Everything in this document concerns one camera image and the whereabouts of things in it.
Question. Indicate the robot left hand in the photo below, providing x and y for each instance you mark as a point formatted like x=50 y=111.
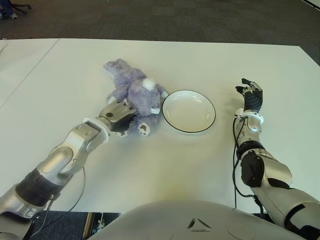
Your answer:
x=117 y=115

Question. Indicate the white board edge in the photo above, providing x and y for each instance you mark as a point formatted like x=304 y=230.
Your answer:
x=312 y=2

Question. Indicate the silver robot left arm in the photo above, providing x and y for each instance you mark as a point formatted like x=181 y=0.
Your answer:
x=62 y=157

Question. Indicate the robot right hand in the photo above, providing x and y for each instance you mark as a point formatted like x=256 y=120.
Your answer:
x=253 y=98

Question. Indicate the person leg blue jeans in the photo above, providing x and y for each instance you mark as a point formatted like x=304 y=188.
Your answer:
x=6 y=8

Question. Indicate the metal table leg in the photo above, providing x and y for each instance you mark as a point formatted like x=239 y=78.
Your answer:
x=88 y=225

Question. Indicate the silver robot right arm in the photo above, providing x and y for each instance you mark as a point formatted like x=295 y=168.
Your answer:
x=276 y=172

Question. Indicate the white plate black rim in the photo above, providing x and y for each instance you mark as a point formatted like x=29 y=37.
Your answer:
x=188 y=111

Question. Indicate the silver robot torso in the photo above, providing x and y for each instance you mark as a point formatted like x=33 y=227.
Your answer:
x=175 y=220

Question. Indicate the purple plush doll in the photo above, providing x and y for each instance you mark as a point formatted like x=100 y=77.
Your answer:
x=142 y=97

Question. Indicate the black office chair base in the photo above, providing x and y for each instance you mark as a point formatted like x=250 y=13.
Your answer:
x=22 y=6

